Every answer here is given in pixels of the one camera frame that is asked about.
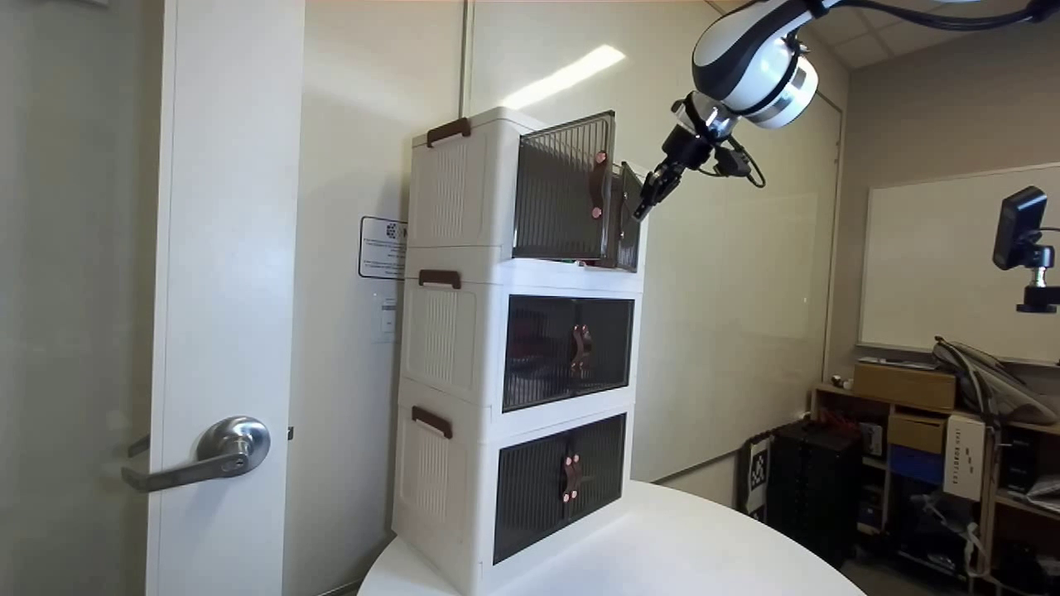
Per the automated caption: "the white cardboard box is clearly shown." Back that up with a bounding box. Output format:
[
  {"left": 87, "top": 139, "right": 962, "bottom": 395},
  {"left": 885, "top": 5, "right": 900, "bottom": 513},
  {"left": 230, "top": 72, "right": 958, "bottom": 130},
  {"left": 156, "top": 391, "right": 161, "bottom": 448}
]
[{"left": 941, "top": 412, "right": 989, "bottom": 508}]

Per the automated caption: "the dark translucent cabinet door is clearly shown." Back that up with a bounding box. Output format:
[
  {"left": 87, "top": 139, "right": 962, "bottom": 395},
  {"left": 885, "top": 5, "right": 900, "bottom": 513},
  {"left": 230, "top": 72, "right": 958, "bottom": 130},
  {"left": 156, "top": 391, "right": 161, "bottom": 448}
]
[
  {"left": 608, "top": 159, "right": 645, "bottom": 276},
  {"left": 563, "top": 414, "right": 629, "bottom": 522},
  {"left": 573, "top": 296, "right": 640, "bottom": 401},
  {"left": 502, "top": 296, "right": 578, "bottom": 414},
  {"left": 489, "top": 427, "right": 571, "bottom": 565},
  {"left": 512, "top": 108, "right": 619, "bottom": 268}
]

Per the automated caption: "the large brown cardboard box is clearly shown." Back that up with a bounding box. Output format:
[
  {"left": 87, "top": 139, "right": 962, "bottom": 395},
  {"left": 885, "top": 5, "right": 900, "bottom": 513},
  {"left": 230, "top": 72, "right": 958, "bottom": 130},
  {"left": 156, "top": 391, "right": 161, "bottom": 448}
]
[{"left": 851, "top": 362, "right": 962, "bottom": 418}]

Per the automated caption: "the blue box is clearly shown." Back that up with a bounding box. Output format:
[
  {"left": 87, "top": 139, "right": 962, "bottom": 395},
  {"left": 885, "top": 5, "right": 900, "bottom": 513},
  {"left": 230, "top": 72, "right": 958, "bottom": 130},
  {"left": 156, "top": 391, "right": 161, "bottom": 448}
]
[{"left": 888, "top": 445, "right": 947, "bottom": 491}]

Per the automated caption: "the black and white marker board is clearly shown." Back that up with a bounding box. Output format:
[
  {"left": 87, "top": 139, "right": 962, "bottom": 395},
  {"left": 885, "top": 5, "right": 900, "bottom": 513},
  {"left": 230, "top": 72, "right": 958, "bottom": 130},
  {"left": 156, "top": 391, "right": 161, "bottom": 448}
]
[{"left": 743, "top": 432, "right": 778, "bottom": 516}]

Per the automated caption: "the white room door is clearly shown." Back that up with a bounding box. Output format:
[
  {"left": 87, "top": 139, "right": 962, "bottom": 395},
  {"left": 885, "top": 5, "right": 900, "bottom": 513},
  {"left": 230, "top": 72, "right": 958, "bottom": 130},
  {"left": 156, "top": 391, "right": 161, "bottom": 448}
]
[{"left": 147, "top": 0, "right": 308, "bottom": 596}]

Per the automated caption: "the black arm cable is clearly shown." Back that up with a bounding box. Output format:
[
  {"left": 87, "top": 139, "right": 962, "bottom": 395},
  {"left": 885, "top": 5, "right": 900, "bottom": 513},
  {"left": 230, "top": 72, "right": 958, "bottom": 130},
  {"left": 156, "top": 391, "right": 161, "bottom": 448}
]
[{"left": 833, "top": 0, "right": 1060, "bottom": 33}]

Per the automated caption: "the black camera on mount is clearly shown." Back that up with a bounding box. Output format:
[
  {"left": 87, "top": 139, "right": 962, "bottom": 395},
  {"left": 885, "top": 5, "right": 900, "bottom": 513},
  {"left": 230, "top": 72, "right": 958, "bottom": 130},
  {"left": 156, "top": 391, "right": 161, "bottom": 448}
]
[{"left": 989, "top": 181, "right": 1060, "bottom": 319}]

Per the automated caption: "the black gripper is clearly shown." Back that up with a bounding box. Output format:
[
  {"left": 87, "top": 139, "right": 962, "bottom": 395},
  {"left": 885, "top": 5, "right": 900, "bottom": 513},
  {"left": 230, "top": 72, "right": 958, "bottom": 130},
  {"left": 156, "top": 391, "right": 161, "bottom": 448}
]
[{"left": 634, "top": 111, "right": 719, "bottom": 221}]

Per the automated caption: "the silver door lever handle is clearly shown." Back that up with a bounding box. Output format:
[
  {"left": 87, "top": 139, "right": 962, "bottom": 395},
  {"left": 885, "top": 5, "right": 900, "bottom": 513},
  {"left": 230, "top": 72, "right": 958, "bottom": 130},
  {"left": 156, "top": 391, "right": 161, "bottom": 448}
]
[{"left": 120, "top": 414, "right": 275, "bottom": 497}]

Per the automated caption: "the wooden storage shelf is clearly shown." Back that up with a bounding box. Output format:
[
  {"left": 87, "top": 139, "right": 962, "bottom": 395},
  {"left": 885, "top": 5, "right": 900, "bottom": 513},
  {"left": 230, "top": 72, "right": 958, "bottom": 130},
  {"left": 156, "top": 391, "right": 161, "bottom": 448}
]
[{"left": 810, "top": 380, "right": 1060, "bottom": 596}]

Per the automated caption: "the brown cabinet side handle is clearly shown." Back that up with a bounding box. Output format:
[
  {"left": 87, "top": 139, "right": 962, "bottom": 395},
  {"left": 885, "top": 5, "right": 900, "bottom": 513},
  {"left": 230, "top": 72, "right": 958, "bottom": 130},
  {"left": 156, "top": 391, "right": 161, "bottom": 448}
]
[
  {"left": 408, "top": 404, "right": 457, "bottom": 445},
  {"left": 424, "top": 115, "right": 475, "bottom": 153},
  {"left": 414, "top": 268, "right": 465, "bottom": 296}
]

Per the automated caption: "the framed wall sign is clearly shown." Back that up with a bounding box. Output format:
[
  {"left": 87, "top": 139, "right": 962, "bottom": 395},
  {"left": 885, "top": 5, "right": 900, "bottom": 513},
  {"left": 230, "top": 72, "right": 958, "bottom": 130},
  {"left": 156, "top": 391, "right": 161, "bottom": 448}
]
[{"left": 353, "top": 211, "right": 412, "bottom": 285}]

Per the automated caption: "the black low cabinet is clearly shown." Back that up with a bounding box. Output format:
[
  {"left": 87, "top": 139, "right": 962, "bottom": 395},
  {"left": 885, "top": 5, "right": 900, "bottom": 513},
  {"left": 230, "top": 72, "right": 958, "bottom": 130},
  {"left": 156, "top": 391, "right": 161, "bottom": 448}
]
[{"left": 765, "top": 420, "right": 863, "bottom": 568}]

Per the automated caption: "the small brown cardboard box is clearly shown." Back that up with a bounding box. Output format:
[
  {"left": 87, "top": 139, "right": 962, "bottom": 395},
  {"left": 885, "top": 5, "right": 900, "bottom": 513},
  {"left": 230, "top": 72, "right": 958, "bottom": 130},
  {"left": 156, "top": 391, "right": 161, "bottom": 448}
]
[{"left": 888, "top": 412, "right": 949, "bottom": 456}]

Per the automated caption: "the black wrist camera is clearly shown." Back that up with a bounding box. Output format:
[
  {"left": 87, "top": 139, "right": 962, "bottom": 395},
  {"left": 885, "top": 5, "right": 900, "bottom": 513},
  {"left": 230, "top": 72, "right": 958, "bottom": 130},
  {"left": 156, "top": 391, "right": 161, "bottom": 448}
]
[{"left": 709, "top": 143, "right": 755, "bottom": 181}]

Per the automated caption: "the white three-tier storage cabinet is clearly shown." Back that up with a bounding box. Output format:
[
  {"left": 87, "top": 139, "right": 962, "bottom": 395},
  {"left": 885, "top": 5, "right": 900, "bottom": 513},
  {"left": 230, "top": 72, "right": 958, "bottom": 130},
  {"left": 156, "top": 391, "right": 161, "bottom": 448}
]
[{"left": 386, "top": 105, "right": 655, "bottom": 596}]

